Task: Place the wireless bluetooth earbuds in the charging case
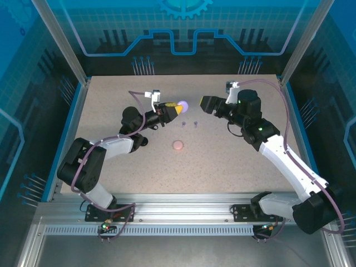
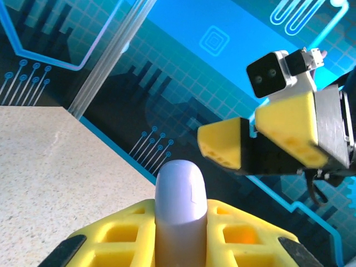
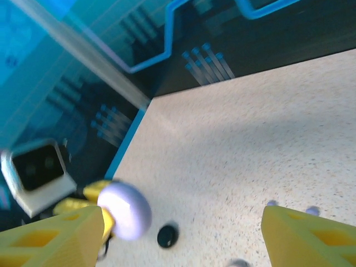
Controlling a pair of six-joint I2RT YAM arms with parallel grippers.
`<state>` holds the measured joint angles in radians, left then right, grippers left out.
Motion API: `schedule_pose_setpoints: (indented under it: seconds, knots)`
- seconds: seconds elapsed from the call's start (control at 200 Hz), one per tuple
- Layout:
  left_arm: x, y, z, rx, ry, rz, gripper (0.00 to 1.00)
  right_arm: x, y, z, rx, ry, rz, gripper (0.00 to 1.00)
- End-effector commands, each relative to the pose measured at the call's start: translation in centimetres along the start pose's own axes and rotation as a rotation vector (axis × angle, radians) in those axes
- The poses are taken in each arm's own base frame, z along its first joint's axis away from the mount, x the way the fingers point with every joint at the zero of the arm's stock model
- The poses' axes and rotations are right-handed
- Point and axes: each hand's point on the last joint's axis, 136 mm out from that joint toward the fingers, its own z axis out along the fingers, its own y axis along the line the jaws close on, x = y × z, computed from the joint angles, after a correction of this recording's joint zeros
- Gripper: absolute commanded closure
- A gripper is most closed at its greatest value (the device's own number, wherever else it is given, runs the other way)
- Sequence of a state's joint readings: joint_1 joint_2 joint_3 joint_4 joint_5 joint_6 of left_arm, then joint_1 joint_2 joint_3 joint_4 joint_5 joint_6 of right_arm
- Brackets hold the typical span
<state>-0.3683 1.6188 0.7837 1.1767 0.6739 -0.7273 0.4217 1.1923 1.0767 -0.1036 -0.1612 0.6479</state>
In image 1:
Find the purple earbud charging case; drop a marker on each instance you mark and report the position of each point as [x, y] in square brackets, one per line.
[184, 104]

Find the pink earbud charging case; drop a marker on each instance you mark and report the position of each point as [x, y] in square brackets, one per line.
[178, 145]

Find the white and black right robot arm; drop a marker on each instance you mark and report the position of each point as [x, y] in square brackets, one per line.
[281, 155]

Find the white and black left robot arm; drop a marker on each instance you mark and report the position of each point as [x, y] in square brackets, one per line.
[116, 144]

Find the small circuit board green light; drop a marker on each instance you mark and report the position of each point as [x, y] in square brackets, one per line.
[106, 226]
[268, 227]

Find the aluminium right table side rail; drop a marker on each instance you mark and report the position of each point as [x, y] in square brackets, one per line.
[292, 116]

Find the aluminium table side rail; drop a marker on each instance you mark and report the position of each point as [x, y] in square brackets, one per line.
[292, 116]
[70, 139]

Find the aluminium right frame post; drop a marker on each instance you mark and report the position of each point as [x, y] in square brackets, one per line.
[303, 41]

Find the aluminium frame post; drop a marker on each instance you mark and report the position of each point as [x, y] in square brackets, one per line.
[303, 41]
[62, 41]

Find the aluminium mounting rail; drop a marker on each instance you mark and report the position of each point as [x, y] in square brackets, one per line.
[180, 208]

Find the aluminium left table side rail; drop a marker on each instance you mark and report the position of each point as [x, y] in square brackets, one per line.
[70, 139]

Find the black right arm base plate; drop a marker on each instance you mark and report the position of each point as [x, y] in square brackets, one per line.
[242, 212]

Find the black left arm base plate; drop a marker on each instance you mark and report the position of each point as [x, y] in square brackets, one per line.
[94, 215]

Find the aluminium left frame post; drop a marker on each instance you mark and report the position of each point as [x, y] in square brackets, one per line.
[62, 41]

